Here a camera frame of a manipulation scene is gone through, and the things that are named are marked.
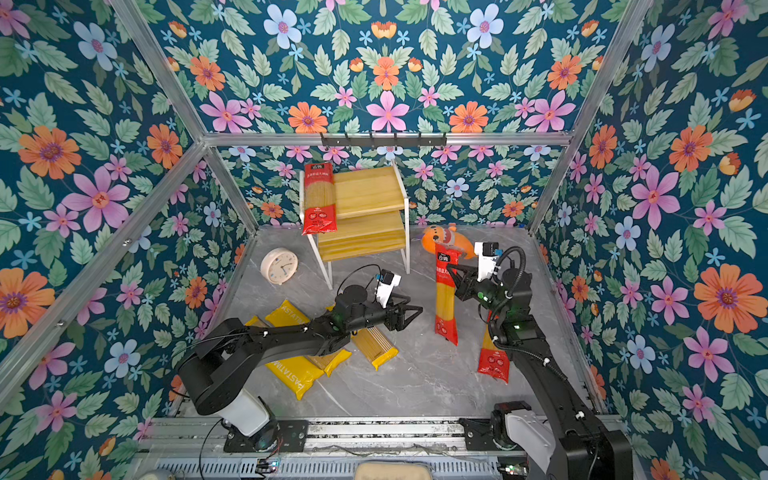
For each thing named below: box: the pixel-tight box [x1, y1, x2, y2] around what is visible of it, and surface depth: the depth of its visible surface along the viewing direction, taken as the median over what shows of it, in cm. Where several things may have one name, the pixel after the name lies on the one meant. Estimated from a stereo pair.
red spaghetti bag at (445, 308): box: [435, 243, 463, 346], surface depth 78 cm
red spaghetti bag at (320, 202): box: [302, 162, 338, 235], surface depth 80 cm
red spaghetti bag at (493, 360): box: [477, 324, 510, 383], surface depth 85 cm
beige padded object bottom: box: [354, 461, 432, 480], surface depth 67 cm
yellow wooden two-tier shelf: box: [299, 160, 411, 291], surface depth 90 cm
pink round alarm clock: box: [260, 247, 299, 285], surface depth 101 cm
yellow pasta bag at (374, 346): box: [352, 326, 399, 371], surface depth 88 cm
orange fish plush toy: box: [422, 223, 477, 260], surface depth 109 cm
